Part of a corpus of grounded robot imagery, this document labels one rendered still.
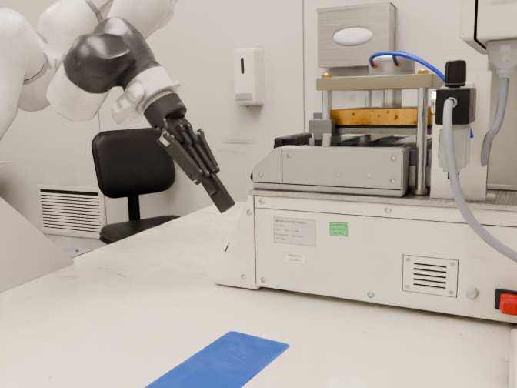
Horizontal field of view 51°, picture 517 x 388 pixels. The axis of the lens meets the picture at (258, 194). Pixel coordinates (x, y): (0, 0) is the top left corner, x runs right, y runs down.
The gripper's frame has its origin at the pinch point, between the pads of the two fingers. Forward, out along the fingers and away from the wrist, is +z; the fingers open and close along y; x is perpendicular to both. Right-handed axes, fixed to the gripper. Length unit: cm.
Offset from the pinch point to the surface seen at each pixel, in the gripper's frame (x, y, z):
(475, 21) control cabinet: -51, -4, 4
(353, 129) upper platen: -27.2, 1.3, 5.3
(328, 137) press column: -23.9, -1.6, 4.2
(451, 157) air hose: -40.9, -22.1, 17.0
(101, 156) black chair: 109, 112, -68
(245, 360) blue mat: -6.8, -28.5, 24.4
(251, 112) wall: 50, 152, -48
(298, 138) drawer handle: -14.8, 11.7, -0.9
